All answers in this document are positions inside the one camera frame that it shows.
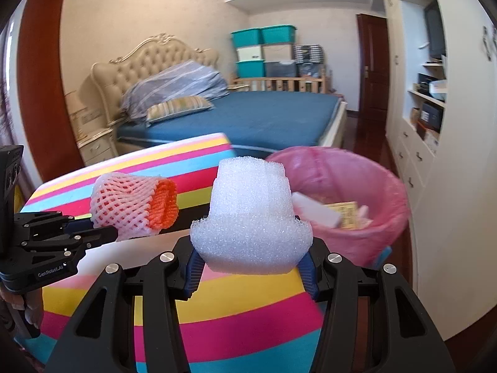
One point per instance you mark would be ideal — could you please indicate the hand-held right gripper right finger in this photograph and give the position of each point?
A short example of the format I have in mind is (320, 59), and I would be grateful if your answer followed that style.
(308, 276)

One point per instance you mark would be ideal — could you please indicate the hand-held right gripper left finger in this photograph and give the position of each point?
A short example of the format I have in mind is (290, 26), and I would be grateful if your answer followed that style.
(192, 276)

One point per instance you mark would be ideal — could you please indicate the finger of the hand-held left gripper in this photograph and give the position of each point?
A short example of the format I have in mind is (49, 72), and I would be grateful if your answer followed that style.
(77, 225)
(101, 236)

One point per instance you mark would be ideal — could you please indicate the pink foam fruit net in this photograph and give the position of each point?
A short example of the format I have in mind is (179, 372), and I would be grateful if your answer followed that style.
(120, 202)

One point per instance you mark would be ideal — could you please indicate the orange foam fruit net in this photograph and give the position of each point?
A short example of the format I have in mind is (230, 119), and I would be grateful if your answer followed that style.
(165, 206)

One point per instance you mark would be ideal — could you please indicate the white foam sheet piece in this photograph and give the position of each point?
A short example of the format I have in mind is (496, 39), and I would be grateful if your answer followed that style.
(248, 209)

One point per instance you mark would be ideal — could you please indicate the pink-lined trash bin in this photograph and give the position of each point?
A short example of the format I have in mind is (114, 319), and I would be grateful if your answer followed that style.
(349, 171)

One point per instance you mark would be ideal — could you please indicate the person's left hand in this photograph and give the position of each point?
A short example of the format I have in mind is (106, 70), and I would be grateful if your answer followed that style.
(33, 307)

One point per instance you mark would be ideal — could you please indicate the rainbow striped tablecloth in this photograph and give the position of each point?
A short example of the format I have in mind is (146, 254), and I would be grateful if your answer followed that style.
(233, 307)

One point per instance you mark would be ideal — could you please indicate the cream nightstand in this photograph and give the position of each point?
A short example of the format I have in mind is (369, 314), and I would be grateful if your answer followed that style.
(97, 147)

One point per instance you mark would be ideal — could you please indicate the striped pillow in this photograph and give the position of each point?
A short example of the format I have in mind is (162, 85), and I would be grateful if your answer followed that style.
(178, 108)

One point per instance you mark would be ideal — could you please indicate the red-brown wooden panel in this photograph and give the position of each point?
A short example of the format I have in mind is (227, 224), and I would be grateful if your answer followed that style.
(42, 66)

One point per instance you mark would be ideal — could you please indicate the bed with blue cover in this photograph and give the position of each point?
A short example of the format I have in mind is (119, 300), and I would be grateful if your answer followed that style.
(264, 116)

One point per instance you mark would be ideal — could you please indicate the grey-blue duvet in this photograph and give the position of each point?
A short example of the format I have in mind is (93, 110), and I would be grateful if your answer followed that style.
(174, 81)

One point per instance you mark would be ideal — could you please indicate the beige tufted headboard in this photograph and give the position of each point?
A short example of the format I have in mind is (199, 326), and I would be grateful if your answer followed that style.
(147, 58)

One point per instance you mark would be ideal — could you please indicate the white built-in wardrobe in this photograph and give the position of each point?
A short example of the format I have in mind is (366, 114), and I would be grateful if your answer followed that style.
(458, 163)

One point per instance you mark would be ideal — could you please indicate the black safe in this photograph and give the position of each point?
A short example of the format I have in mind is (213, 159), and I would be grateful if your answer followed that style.
(431, 116)

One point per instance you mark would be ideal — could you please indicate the dark wooden door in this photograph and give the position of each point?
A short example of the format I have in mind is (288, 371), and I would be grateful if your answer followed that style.
(374, 70)

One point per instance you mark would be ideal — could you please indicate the chequered bag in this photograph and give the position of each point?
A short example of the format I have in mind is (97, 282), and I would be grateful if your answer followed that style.
(308, 52)

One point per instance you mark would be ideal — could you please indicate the white flat box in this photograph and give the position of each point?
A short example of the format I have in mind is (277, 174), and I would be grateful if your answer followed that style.
(438, 87)

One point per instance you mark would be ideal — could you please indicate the stack of plastic storage bins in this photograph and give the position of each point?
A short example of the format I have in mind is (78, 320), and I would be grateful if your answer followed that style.
(248, 39)

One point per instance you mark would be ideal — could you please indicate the black television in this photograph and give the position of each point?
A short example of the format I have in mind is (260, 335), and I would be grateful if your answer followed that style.
(435, 31)

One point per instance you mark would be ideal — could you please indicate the wooden crib rail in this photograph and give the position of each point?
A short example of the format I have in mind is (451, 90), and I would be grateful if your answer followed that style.
(279, 83)

